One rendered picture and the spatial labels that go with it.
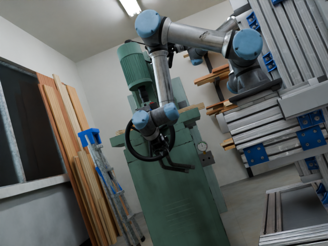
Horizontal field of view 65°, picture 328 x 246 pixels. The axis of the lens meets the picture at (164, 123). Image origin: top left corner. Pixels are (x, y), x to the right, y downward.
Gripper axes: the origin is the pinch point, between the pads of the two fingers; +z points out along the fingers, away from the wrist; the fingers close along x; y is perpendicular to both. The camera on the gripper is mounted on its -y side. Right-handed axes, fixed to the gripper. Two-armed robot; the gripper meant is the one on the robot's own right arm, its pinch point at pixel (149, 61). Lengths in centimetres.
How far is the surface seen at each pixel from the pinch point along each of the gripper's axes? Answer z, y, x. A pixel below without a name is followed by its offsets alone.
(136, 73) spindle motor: 11.4, -4.0, 2.9
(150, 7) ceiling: -16, -6, -217
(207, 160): -14, -49, 57
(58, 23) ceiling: 100, 21, -186
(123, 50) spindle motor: 14.9, 10.4, -10.1
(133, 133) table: 25, -28, 34
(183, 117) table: -8.7, -29.2, 35.3
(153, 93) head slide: 6.6, -24.9, -1.7
